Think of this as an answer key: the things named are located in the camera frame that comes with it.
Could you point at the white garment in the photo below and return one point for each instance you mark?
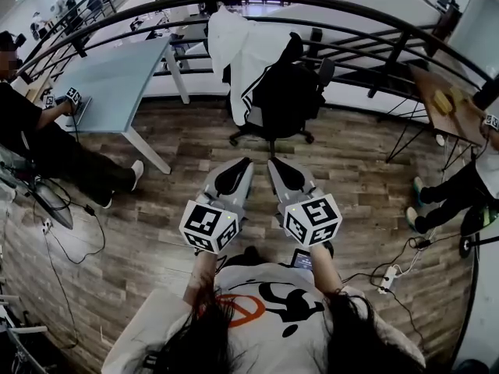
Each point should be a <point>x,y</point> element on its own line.
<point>241,53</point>

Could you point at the dark wooden table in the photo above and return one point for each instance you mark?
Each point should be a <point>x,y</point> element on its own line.
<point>425,80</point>

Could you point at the person's right forearm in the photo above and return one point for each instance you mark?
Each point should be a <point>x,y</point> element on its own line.
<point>325,267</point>

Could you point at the black green wheeled scooter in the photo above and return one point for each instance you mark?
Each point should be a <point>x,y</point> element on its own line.
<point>477,218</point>

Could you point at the pale blue table white legs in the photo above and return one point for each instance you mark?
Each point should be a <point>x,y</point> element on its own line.
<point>113,76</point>

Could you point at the grey laptop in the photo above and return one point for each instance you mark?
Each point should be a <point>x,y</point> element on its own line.
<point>82,111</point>

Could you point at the brown wooden railing post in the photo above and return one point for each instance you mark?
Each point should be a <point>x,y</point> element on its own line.
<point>448,25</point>

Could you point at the person's white printed t-shirt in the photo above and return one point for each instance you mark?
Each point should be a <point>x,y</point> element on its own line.
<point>280,345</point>

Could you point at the light wooden desk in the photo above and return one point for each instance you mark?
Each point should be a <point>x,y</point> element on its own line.
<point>37,88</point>

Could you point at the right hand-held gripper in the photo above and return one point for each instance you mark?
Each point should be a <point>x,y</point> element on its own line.
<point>312,218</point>

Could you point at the white metal rack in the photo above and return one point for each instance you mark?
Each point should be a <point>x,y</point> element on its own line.
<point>23,329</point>

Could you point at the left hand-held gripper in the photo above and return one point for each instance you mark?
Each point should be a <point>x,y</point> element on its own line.
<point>202,224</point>

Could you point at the dark grey oval base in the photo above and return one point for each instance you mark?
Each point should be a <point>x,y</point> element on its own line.
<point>54,209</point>

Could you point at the person's black trousers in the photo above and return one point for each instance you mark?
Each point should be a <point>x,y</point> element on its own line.
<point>251,255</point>

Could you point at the black office chair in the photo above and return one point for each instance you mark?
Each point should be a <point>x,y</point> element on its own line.
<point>284,92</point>

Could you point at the yellow block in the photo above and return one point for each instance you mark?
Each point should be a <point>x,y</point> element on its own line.
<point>443,101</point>
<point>458,94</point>

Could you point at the person's left forearm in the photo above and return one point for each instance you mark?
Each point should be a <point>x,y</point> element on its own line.
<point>202,275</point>

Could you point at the white power strip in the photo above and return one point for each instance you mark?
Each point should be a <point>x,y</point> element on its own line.
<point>388,279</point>

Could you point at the small black screen device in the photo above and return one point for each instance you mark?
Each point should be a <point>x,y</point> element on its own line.
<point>301,259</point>

